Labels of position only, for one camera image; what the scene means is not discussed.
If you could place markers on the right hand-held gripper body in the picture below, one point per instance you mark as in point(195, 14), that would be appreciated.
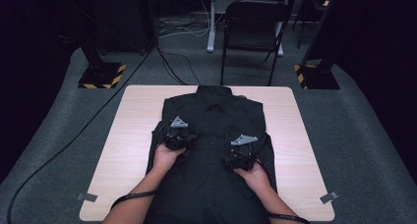
point(244, 160)

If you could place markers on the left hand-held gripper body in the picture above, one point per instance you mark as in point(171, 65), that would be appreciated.
point(175, 139)

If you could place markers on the black button-up shirt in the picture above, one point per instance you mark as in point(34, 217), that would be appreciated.
point(211, 119)

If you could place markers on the person's left hand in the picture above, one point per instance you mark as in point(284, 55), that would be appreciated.
point(164, 158)

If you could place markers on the person's right hand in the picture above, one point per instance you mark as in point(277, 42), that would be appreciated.
point(257, 179)

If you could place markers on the grey tape piece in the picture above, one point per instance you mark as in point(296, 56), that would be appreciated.
point(328, 197)
point(87, 197)

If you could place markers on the black stand with striped base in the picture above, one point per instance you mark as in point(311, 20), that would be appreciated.
point(319, 78)
point(100, 75)

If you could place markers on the black folding chair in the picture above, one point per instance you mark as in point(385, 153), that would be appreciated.
point(252, 12)

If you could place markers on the white desk frame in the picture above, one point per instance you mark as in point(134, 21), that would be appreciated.
point(211, 37)

